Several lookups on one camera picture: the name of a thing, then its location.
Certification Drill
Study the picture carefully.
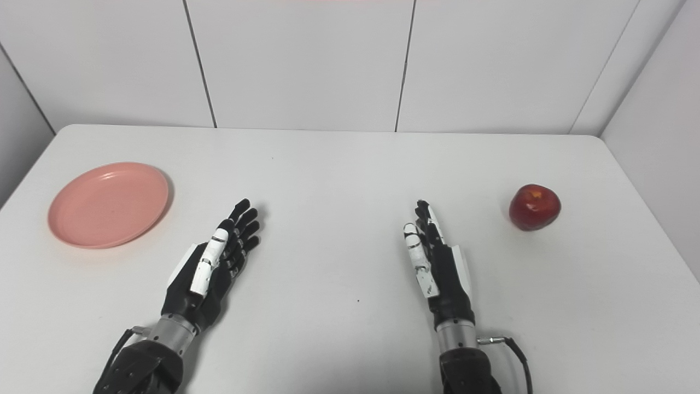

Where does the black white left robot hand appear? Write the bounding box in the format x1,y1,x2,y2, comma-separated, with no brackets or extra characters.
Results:
161,198,262,332

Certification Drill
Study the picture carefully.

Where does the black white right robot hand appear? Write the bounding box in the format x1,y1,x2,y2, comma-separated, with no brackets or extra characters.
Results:
403,200,475,331

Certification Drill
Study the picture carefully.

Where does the red apple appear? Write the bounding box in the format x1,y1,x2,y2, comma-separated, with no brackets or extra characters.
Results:
509,184,562,231

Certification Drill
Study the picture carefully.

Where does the pink round plate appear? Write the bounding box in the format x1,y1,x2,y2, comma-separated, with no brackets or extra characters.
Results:
48,161,170,250

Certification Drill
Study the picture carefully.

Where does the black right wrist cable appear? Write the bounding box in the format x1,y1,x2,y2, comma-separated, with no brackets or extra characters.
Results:
477,336,534,394

